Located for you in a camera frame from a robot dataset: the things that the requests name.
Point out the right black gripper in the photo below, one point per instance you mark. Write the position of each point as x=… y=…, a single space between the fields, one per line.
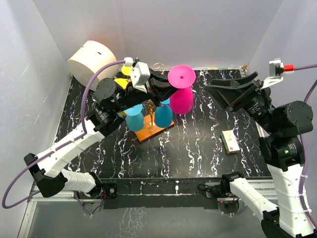
x=232 y=96

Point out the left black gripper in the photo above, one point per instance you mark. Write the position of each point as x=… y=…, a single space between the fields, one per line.
x=160 y=87

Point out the magenta wine glass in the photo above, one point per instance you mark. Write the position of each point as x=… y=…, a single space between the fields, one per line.
x=182 y=77

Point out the yellow wine glass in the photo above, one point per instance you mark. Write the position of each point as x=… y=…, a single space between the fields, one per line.
x=120 y=83
x=126 y=70

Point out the blue wine glass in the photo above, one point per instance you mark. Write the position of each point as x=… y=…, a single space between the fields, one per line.
x=135 y=118
x=163 y=114

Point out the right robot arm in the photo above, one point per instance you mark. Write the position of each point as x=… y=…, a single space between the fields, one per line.
x=283 y=154

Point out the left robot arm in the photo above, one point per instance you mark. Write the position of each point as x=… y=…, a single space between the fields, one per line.
x=48 y=168

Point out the small white box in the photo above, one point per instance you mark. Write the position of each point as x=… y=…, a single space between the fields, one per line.
x=230 y=142

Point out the white cylindrical container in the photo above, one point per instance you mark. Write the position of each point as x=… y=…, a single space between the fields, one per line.
x=88 y=60

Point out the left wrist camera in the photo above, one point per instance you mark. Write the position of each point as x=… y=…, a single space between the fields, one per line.
x=139 y=74

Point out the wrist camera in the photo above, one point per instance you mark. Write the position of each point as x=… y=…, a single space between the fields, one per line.
x=139 y=74
x=277 y=70

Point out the gold wire wine glass rack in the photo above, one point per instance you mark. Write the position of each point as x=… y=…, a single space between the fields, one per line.
x=150 y=129

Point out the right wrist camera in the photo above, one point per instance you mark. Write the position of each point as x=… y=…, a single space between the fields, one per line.
x=277 y=70

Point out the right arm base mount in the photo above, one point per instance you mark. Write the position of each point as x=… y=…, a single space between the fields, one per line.
x=216 y=191

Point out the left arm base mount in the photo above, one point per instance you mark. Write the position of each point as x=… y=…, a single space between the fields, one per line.
x=104 y=190

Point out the aluminium table frame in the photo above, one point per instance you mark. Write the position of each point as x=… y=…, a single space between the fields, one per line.
x=158 y=178

